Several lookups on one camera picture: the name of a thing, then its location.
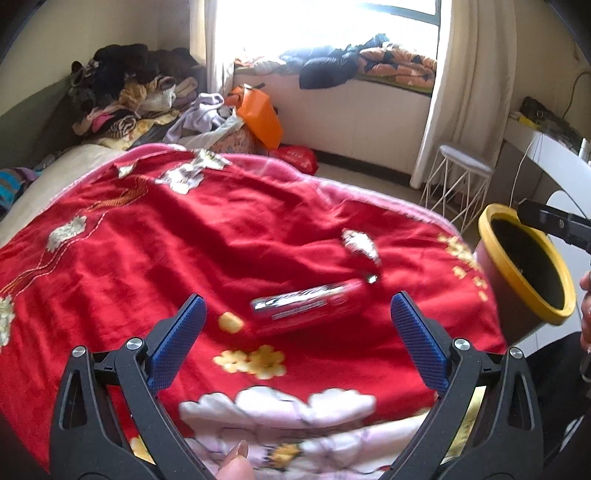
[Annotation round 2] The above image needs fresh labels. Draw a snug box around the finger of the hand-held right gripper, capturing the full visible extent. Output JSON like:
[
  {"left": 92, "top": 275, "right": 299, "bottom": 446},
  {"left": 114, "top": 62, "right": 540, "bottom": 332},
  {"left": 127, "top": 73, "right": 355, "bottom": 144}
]
[{"left": 516, "top": 198, "right": 591, "bottom": 254}]

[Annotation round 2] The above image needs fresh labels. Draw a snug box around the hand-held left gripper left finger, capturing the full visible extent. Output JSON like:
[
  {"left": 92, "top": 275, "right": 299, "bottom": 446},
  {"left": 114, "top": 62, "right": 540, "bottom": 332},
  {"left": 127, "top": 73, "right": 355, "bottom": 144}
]
[{"left": 50, "top": 294, "right": 208, "bottom": 480}]

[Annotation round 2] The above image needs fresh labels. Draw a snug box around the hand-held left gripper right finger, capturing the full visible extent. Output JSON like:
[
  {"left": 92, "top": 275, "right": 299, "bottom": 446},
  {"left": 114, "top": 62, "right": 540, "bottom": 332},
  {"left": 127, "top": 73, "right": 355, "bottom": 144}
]
[{"left": 390, "top": 292, "right": 546, "bottom": 480}]

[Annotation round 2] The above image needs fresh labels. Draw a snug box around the yellow-rimmed dark trash bin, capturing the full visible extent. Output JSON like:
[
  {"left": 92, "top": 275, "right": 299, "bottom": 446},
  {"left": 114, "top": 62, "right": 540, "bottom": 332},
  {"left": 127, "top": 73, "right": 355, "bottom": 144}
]
[{"left": 475, "top": 203, "right": 578, "bottom": 342}]

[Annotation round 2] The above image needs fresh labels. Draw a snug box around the red snack packet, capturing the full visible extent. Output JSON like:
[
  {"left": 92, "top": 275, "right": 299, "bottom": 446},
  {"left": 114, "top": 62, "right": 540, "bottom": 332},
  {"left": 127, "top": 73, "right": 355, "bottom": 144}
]
[{"left": 249, "top": 279, "right": 370, "bottom": 335}]

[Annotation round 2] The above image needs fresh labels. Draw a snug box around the person's right hand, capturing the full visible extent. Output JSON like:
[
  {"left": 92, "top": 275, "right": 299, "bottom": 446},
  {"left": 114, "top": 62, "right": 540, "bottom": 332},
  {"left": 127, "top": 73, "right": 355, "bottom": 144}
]
[{"left": 579, "top": 270, "right": 591, "bottom": 352}]

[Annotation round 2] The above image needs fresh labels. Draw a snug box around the person's left hand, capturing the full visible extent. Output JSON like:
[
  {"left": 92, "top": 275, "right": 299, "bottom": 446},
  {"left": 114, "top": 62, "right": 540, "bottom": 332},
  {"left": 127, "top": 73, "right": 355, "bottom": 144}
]
[{"left": 217, "top": 440, "right": 254, "bottom": 480}]

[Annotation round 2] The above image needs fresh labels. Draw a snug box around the white chair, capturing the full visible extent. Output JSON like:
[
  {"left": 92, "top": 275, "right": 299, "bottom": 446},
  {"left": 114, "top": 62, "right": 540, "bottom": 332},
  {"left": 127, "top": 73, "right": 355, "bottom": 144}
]
[{"left": 531, "top": 134, "right": 591, "bottom": 217}]

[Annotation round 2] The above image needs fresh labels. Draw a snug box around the white desk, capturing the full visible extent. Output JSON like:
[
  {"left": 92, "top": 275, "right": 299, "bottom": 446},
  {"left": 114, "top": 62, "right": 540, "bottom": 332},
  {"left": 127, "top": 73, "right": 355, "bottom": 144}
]
[{"left": 501, "top": 111, "right": 591, "bottom": 204}]

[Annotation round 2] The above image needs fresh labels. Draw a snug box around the black bag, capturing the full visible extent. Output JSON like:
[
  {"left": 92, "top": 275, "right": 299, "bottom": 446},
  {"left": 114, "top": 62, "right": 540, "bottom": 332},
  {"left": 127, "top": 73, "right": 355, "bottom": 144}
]
[{"left": 521, "top": 96, "right": 583, "bottom": 139}]

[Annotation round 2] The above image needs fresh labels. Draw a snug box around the silver foil wrapper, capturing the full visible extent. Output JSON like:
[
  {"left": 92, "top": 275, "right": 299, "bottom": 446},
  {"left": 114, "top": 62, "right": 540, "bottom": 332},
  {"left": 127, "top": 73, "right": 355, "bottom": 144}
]
[{"left": 342, "top": 228, "right": 384, "bottom": 283}]

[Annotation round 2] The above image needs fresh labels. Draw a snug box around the red floral blanket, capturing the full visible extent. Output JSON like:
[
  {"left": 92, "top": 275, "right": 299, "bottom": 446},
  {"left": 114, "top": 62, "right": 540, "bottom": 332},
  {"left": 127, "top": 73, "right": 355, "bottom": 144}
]
[{"left": 0, "top": 143, "right": 509, "bottom": 480}]

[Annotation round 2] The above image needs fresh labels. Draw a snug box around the wide cream curtain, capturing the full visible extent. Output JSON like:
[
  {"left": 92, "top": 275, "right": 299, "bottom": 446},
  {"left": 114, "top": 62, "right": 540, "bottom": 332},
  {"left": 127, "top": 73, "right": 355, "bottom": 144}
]
[{"left": 411, "top": 0, "right": 513, "bottom": 188}]

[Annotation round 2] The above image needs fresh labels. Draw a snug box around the beige bed mattress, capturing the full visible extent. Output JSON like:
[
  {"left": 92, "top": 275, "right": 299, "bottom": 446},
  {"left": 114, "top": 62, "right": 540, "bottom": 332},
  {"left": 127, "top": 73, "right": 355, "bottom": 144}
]
[{"left": 0, "top": 144, "right": 121, "bottom": 236}]

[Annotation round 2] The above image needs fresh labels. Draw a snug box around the floral fabric basket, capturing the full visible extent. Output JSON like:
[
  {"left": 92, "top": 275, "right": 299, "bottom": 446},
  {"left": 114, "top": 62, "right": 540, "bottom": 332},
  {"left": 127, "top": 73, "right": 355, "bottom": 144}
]
[{"left": 210, "top": 122, "right": 257, "bottom": 155}]

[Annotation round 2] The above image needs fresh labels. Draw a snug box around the large red plastic bag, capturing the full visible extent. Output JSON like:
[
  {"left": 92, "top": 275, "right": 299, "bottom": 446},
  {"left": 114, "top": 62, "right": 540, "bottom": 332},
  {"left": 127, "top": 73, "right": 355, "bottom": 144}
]
[{"left": 270, "top": 144, "right": 319, "bottom": 176}]

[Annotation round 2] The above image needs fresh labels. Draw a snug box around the white window seat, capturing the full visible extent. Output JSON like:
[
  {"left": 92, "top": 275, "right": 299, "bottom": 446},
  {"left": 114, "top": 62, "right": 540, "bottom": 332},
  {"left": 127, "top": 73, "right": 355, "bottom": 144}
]
[{"left": 233, "top": 65, "right": 435, "bottom": 174}]

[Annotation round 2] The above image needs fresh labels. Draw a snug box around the orange patterned quilt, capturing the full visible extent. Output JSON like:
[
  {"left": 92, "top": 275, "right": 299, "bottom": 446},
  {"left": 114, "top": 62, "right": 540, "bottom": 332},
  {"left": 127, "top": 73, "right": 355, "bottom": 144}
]
[{"left": 358, "top": 41, "right": 437, "bottom": 90}]

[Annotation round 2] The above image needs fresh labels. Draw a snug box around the lilac cloth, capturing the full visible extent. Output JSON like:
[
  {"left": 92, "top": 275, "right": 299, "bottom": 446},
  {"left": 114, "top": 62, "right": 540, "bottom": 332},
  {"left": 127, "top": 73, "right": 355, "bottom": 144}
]
[{"left": 164, "top": 92, "right": 236, "bottom": 144}]

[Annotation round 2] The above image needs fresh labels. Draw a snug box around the orange paper bag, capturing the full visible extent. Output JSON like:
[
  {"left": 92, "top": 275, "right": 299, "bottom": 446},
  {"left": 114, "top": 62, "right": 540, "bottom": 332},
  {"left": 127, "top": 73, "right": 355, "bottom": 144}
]
[{"left": 231, "top": 85, "right": 283, "bottom": 149}]

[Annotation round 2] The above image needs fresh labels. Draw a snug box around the pile of mixed clothes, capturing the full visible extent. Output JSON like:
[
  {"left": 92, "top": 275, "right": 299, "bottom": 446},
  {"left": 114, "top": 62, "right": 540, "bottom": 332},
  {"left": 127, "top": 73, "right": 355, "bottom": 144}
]
[{"left": 69, "top": 44, "right": 206, "bottom": 151}]

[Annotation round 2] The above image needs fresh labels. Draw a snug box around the grey headboard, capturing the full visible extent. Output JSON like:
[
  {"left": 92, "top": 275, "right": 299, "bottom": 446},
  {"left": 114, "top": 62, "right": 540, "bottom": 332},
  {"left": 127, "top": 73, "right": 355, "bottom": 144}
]
[{"left": 0, "top": 76, "right": 75, "bottom": 158}]

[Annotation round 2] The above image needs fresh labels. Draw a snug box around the black puffer jacket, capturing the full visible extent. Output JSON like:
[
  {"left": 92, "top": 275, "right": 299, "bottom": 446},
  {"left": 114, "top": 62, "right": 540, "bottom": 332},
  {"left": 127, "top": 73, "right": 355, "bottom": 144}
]
[{"left": 299, "top": 46, "right": 361, "bottom": 89}]

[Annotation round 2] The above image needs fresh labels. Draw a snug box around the narrow cream curtain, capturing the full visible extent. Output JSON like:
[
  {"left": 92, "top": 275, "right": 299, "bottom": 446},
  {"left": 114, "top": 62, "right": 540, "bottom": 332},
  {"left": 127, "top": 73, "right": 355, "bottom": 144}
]
[{"left": 189, "top": 0, "right": 236, "bottom": 100}]

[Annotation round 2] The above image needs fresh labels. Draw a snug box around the window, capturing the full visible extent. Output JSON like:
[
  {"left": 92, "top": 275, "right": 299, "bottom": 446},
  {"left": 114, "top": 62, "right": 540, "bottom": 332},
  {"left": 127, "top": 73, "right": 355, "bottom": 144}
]
[{"left": 217, "top": 0, "right": 444, "bottom": 61}]

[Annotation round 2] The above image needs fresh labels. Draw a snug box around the white cable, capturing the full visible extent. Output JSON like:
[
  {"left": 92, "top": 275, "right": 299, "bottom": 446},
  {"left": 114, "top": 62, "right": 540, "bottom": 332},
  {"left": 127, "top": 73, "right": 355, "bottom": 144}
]
[{"left": 510, "top": 134, "right": 536, "bottom": 204}]

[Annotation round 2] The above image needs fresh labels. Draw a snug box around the white wire stool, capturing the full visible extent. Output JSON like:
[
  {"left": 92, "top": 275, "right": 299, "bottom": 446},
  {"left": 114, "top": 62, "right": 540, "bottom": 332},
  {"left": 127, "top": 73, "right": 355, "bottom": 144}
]
[{"left": 418, "top": 144, "right": 495, "bottom": 232}]

